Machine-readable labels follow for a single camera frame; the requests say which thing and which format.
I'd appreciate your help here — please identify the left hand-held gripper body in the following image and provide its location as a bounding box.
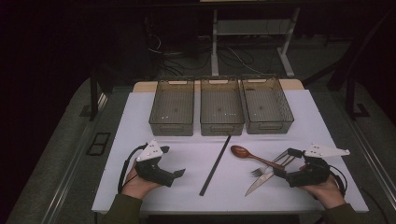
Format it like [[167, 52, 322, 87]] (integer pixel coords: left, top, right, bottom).
[[134, 139, 177, 188]]

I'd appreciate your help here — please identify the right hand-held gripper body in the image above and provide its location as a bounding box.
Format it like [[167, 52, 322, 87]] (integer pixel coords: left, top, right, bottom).
[[285, 143, 351, 189]]

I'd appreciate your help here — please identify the silver serrated table knife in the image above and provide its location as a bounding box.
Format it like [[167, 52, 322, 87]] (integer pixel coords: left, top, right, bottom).
[[244, 155, 295, 197]]

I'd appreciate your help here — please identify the smoky clear plastic bin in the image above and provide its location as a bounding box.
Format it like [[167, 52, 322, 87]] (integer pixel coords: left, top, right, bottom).
[[199, 77, 245, 137], [148, 78, 195, 137], [241, 75, 295, 135]]

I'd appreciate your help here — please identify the brown wooden spoon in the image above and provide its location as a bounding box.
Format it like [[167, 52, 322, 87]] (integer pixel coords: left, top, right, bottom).
[[230, 145, 285, 171]]

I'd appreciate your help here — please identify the person's left hand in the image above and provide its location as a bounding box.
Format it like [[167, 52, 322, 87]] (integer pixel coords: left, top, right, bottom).
[[120, 164, 163, 200]]

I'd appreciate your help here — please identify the person's right hand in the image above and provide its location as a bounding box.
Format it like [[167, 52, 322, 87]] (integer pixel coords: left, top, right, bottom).
[[299, 175, 347, 210]]

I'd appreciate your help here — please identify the white table sheet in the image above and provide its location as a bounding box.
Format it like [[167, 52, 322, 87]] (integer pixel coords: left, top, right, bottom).
[[92, 89, 370, 215]]

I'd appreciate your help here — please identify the silver metal fork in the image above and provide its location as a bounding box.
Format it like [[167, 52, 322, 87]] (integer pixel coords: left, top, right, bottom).
[[250, 148, 295, 177]]

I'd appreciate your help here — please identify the black metal stand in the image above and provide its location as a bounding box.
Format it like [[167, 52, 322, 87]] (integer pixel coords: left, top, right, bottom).
[[303, 12, 396, 121], [78, 66, 108, 122]]

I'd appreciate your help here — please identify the white metal stand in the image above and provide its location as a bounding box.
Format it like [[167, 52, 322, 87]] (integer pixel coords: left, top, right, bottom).
[[210, 7, 302, 78]]

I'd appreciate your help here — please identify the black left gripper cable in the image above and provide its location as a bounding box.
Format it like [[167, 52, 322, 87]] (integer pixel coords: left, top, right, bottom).
[[117, 143, 149, 194]]

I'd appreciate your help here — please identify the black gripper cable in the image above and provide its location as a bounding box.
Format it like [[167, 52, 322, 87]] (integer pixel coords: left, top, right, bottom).
[[329, 163, 348, 198], [117, 143, 149, 194]]

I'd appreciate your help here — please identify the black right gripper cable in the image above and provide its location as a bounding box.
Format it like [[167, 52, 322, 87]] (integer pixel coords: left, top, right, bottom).
[[329, 163, 348, 198]]

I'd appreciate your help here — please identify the black rectangular floor frame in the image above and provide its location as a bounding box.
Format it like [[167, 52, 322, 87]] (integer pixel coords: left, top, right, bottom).
[[86, 132, 112, 157]]

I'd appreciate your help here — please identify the aluminium floor rail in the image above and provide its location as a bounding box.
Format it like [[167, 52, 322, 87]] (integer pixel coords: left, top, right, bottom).
[[340, 116, 396, 202], [40, 92, 109, 224]]

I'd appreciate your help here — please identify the black floor cable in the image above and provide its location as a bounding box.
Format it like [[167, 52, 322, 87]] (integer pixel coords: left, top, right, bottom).
[[360, 186, 390, 224]]

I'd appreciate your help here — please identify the tangle of floor cables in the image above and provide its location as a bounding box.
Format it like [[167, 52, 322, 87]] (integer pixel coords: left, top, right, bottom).
[[144, 17, 269, 77]]

